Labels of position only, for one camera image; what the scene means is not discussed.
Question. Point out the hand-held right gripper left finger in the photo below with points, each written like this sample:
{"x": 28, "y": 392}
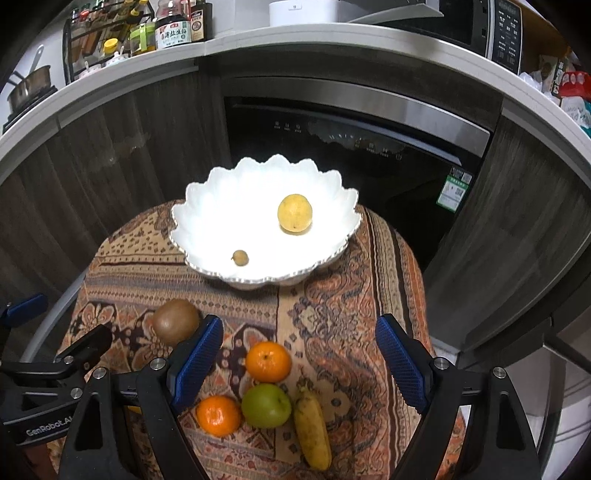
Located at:
{"x": 198, "y": 364}

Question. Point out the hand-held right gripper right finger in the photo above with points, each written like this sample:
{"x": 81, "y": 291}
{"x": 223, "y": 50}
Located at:
{"x": 399, "y": 364}

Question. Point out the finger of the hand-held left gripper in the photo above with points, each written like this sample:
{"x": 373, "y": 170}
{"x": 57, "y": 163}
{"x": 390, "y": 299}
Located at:
{"x": 25, "y": 308}
{"x": 90, "y": 344}

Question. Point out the orange tangerine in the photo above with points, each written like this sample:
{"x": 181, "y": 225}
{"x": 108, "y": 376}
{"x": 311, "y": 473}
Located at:
{"x": 218, "y": 416}
{"x": 268, "y": 362}

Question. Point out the green apple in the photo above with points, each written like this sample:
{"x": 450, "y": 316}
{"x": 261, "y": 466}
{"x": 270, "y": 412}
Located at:
{"x": 266, "y": 405}

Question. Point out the small yellow banana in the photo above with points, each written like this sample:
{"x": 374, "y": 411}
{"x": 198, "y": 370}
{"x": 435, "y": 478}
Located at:
{"x": 313, "y": 429}

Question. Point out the white scalloped bowl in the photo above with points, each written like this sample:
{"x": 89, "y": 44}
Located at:
{"x": 221, "y": 217}

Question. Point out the patterned orange tablecloth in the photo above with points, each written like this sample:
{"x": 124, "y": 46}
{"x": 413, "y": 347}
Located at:
{"x": 332, "y": 323}

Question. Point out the small brown round fruit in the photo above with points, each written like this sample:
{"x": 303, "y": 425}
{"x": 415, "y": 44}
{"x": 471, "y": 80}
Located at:
{"x": 240, "y": 257}

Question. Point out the dark wood cabinet door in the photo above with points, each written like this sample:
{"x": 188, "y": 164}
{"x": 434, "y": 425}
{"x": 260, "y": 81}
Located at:
{"x": 92, "y": 184}
{"x": 521, "y": 230}

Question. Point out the round yellow fruit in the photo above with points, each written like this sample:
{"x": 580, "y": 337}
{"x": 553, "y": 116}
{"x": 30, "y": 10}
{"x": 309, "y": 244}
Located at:
{"x": 295, "y": 212}

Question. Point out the black built-in dishwasher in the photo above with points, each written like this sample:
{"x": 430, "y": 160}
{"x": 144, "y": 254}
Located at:
{"x": 369, "y": 184}

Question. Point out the green white sticker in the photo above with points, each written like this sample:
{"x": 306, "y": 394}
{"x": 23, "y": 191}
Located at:
{"x": 455, "y": 187}

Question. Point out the steel saucepan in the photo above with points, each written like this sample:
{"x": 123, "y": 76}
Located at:
{"x": 30, "y": 87}

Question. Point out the yellow lid jar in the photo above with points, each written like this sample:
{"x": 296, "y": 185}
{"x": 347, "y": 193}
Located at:
{"x": 111, "y": 48}

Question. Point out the green lid jar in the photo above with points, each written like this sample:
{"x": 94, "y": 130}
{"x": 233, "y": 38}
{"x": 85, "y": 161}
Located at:
{"x": 142, "y": 40}

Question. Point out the large labelled sauce jar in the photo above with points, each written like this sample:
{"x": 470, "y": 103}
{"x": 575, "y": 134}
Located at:
{"x": 171, "y": 27}

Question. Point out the pile of snack packets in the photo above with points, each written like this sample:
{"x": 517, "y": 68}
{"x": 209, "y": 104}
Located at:
{"x": 570, "y": 92}

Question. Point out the dark sauce bottle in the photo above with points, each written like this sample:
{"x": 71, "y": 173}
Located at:
{"x": 199, "y": 23}

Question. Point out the black microwave oven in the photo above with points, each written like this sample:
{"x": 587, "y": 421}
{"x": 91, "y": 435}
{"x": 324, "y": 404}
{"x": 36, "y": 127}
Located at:
{"x": 461, "y": 27}

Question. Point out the white round appliance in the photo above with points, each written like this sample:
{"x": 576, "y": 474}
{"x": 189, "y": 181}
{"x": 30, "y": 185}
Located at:
{"x": 309, "y": 11}

